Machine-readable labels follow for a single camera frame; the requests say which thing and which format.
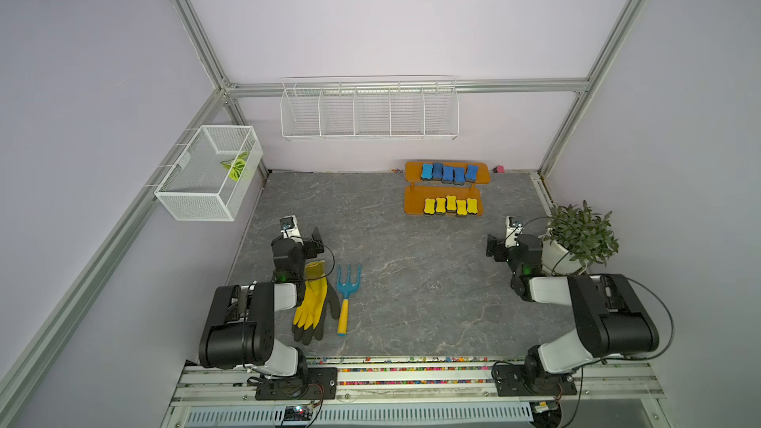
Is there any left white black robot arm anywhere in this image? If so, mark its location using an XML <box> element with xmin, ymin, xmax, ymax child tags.
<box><xmin>198</xmin><ymin>217</ymin><xmax>341</xmax><ymax>378</ymax></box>

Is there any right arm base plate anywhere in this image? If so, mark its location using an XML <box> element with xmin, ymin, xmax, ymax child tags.
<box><xmin>491</xmin><ymin>361</ymin><xmax>578</xmax><ymax>398</ymax></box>

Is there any blue yellow garden fork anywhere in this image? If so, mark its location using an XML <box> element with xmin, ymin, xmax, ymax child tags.
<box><xmin>336</xmin><ymin>265</ymin><xmax>362</xmax><ymax>336</ymax></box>

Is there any yellow whiteboard eraser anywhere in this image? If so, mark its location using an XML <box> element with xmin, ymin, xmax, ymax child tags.
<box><xmin>445</xmin><ymin>195</ymin><xmax>458</xmax><ymax>213</ymax></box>
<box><xmin>466</xmin><ymin>198</ymin><xmax>480</xmax><ymax>215</ymax></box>
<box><xmin>456</xmin><ymin>199</ymin><xmax>469</xmax><ymax>217</ymax></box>
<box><xmin>435</xmin><ymin>197</ymin><xmax>447</xmax><ymax>214</ymax></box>
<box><xmin>423</xmin><ymin>198</ymin><xmax>437</xmax><ymax>215</ymax></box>

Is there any long white wire wall basket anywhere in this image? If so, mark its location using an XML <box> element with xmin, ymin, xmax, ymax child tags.
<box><xmin>279</xmin><ymin>75</ymin><xmax>460</xmax><ymax>140</ymax></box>

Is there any orange two-tier wooden shelf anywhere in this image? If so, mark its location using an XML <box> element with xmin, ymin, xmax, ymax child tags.
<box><xmin>403</xmin><ymin>160</ymin><xmax>491</xmax><ymax>218</ymax></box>

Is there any blue whiteboard eraser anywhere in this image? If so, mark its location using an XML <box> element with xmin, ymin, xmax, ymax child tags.
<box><xmin>453</xmin><ymin>168</ymin><xmax>466</xmax><ymax>185</ymax></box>
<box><xmin>465</xmin><ymin>164</ymin><xmax>480</xmax><ymax>183</ymax></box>
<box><xmin>432</xmin><ymin>162</ymin><xmax>443</xmax><ymax>182</ymax></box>
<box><xmin>441</xmin><ymin>166</ymin><xmax>455</xmax><ymax>184</ymax></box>
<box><xmin>420</xmin><ymin>164</ymin><xmax>433</xmax><ymax>180</ymax></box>

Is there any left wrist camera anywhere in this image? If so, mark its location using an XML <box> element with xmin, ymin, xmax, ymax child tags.
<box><xmin>279</xmin><ymin>215</ymin><xmax>301</xmax><ymax>239</ymax></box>

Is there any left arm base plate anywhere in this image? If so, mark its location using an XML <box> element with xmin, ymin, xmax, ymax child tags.
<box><xmin>255</xmin><ymin>367</ymin><xmax>339</xmax><ymax>401</ymax></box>

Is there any aluminium rail frame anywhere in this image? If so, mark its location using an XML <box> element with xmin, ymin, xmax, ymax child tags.
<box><xmin>162</xmin><ymin>357</ymin><xmax>680</xmax><ymax>427</ymax></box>

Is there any white wire side basket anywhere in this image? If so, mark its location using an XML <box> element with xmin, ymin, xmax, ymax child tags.
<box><xmin>154</xmin><ymin>125</ymin><xmax>263</xmax><ymax>222</ymax></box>

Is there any potted green plant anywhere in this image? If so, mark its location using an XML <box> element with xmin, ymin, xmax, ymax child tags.
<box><xmin>542</xmin><ymin>200</ymin><xmax>620</xmax><ymax>277</ymax></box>

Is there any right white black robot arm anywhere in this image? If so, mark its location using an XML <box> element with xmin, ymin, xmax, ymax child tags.
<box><xmin>486</xmin><ymin>234</ymin><xmax>660</xmax><ymax>386</ymax></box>

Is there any green toy in basket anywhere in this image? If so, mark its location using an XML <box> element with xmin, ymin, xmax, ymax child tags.
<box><xmin>221</xmin><ymin>152</ymin><xmax>249</xmax><ymax>182</ymax></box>

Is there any yellow black gardening glove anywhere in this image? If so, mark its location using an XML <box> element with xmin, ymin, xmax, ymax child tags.
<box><xmin>291</xmin><ymin>261</ymin><xmax>341</xmax><ymax>346</ymax></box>

